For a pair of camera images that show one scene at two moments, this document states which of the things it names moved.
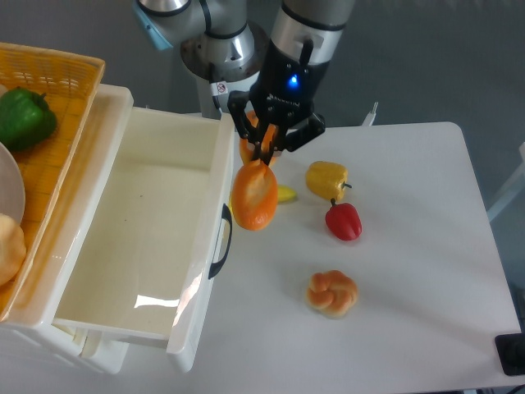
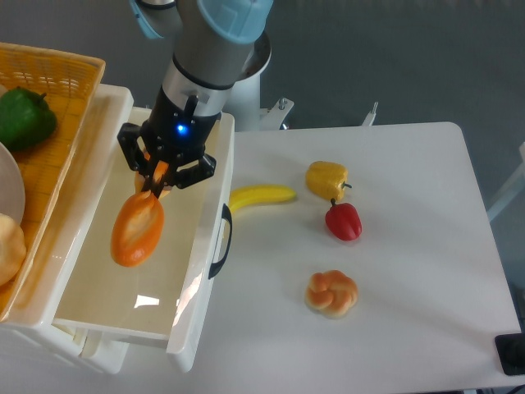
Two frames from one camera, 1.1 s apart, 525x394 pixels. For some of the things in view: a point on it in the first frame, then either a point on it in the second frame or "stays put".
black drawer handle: (226, 215) stays put
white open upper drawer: (154, 240) stays put
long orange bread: (254, 187) → (138, 230)
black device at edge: (511, 351) stays put
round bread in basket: (12, 248) stays put
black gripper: (283, 93) → (174, 132)
